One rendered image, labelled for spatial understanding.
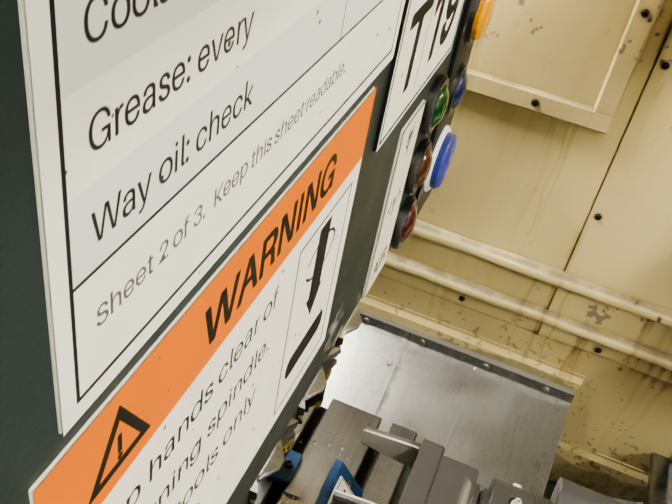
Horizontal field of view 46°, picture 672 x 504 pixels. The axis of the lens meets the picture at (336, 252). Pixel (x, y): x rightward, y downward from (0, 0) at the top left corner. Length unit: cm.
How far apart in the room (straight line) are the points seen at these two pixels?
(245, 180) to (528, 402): 131
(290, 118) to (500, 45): 99
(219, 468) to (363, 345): 123
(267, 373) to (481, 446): 119
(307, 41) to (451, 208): 113
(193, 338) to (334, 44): 7
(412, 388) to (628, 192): 50
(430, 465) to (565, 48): 59
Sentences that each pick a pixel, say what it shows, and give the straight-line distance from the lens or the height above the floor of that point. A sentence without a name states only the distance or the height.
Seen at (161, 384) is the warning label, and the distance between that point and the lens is 16.
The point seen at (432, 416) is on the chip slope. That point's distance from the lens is 142.
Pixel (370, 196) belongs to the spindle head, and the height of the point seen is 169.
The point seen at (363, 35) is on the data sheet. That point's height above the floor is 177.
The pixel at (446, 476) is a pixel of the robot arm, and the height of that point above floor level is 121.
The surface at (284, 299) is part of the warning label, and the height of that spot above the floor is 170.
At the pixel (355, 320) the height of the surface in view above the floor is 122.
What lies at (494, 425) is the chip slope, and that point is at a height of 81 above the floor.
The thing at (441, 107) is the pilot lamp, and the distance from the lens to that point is 35.
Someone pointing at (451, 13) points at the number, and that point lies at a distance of 32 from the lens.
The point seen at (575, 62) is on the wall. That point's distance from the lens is 115.
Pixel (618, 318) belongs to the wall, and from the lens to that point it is 135.
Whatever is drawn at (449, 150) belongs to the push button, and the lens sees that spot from 41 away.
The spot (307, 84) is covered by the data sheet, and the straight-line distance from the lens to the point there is 18.
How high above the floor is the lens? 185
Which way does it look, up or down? 38 degrees down
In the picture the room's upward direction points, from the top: 11 degrees clockwise
